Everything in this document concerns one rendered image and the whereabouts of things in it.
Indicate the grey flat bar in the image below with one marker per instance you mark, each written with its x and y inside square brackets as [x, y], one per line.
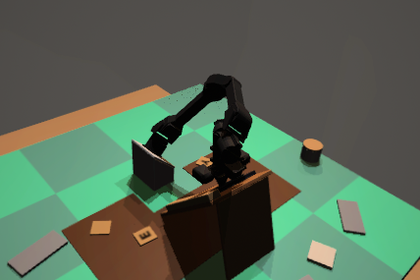
[306, 277]
[38, 252]
[351, 219]

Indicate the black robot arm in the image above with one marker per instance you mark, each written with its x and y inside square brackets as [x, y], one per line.
[225, 138]

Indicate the dark grey cylinder with orange top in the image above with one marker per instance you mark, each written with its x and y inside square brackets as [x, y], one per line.
[311, 150]

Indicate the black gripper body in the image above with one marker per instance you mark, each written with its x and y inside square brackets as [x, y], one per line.
[206, 174]

